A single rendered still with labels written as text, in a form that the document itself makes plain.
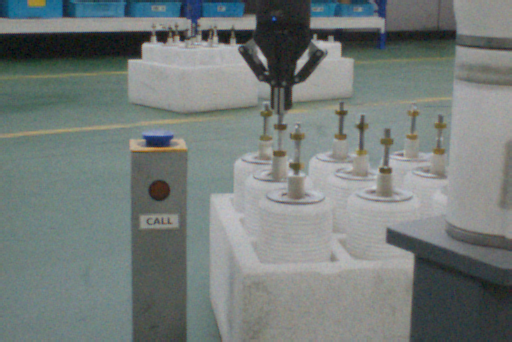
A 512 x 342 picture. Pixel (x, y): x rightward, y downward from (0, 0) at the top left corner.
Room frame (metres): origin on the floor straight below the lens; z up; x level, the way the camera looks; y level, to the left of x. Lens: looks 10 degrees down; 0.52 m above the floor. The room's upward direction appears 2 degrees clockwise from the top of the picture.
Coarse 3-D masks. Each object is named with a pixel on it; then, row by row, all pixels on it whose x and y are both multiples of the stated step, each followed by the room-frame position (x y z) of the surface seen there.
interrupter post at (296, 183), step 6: (288, 174) 1.07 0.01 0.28; (288, 180) 1.06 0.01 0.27; (294, 180) 1.06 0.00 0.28; (300, 180) 1.06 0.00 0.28; (288, 186) 1.06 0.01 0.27; (294, 186) 1.06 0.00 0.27; (300, 186) 1.06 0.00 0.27; (288, 192) 1.06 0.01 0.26; (294, 192) 1.06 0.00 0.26; (300, 192) 1.06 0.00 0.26; (288, 198) 1.06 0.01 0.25; (294, 198) 1.06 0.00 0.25; (300, 198) 1.06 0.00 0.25
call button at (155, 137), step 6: (144, 132) 1.07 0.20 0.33; (150, 132) 1.07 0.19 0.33; (156, 132) 1.07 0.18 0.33; (162, 132) 1.07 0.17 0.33; (168, 132) 1.07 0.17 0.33; (144, 138) 1.06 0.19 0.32; (150, 138) 1.06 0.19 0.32; (156, 138) 1.05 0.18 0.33; (162, 138) 1.06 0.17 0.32; (168, 138) 1.06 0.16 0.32; (150, 144) 1.06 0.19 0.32; (156, 144) 1.06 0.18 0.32; (162, 144) 1.06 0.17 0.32
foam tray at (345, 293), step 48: (240, 240) 1.10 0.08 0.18; (336, 240) 1.12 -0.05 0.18; (240, 288) 1.00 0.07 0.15; (288, 288) 0.99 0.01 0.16; (336, 288) 1.00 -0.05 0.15; (384, 288) 1.01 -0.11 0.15; (240, 336) 0.99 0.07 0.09; (288, 336) 0.99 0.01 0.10; (336, 336) 1.00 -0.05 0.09; (384, 336) 1.01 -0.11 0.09
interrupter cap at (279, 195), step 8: (272, 192) 1.08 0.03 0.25; (280, 192) 1.08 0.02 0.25; (312, 192) 1.08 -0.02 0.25; (320, 192) 1.08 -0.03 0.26; (272, 200) 1.04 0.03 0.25; (280, 200) 1.04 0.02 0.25; (288, 200) 1.04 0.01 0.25; (296, 200) 1.04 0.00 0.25; (304, 200) 1.04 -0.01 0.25; (312, 200) 1.04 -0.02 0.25; (320, 200) 1.05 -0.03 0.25
